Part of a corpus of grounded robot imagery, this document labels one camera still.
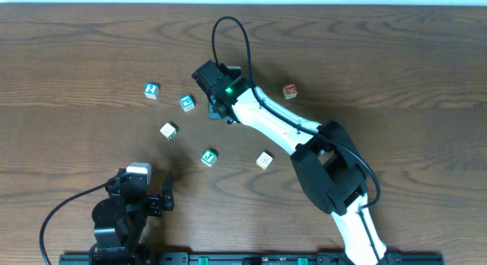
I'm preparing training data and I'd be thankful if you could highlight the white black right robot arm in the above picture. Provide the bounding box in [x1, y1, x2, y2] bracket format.
[192, 61, 387, 264]

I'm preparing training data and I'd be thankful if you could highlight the green letter J block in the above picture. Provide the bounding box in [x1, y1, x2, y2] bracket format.
[201, 149, 218, 167]

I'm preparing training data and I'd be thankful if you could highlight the blue letter P block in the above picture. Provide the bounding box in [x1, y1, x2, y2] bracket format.
[179, 94, 195, 112]

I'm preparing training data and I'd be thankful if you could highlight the red letter E block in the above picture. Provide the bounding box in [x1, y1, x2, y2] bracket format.
[283, 83, 298, 99]

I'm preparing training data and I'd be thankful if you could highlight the plain yellow wooden block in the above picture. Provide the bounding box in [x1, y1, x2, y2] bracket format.
[256, 152, 273, 170]

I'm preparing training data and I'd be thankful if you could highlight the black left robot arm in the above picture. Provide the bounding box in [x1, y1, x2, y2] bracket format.
[88, 168, 174, 265]

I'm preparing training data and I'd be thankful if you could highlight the green letter R block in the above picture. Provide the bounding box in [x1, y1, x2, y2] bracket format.
[159, 122, 179, 141]

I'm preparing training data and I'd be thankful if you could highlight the blue number 2 block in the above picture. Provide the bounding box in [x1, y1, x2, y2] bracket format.
[144, 83, 160, 100]

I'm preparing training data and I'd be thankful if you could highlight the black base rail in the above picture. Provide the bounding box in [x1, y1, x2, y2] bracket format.
[59, 251, 445, 265]

